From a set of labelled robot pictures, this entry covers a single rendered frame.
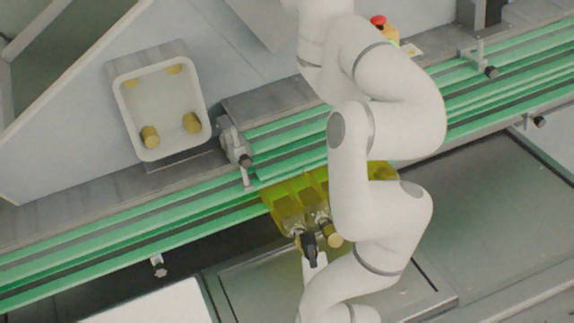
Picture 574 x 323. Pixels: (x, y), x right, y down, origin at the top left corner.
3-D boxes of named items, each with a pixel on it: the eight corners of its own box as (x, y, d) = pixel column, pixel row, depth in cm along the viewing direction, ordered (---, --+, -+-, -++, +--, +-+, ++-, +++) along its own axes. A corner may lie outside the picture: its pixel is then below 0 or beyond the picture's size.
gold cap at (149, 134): (143, 124, 143) (146, 134, 139) (158, 126, 144) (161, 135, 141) (139, 137, 144) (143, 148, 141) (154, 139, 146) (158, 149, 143)
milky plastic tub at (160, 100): (133, 144, 146) (141, 165, 140) (102, 62, 133) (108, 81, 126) (204, 120, 150) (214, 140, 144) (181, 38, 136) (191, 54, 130)
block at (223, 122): (221, 150, 149) (230, 166, 144) (212, 117, 143) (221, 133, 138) (234, 144, 150) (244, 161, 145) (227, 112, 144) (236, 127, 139)
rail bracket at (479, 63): (452, 56, 153) (486, 82, 143) (453, 30, 148) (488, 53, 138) (466, 51, 153) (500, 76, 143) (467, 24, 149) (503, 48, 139)
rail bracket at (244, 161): (231, 172, 145) (249, 205, 136) (216, 112, 135) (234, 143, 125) (243, 168, 146) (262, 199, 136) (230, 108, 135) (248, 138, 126)
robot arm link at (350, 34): (408, 39, 96) (390, 126, 105) (343, -20, 113) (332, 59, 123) (352, 45, 93) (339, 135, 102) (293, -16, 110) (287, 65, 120)
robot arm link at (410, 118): (347, 38, 92) (395, 87, 81) (422, 45, 98) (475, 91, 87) (321, 117, 99) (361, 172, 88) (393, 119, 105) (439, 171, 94)
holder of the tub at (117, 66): (140, 161, 150) (147, 179, 144) (103, 62, 133) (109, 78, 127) (208, 137, 154) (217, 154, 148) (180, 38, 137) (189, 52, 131)
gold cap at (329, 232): (324, 240, 132) (329, 250, 128) (320, 226, 131) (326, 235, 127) (339, 236, 133) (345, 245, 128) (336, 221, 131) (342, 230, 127)
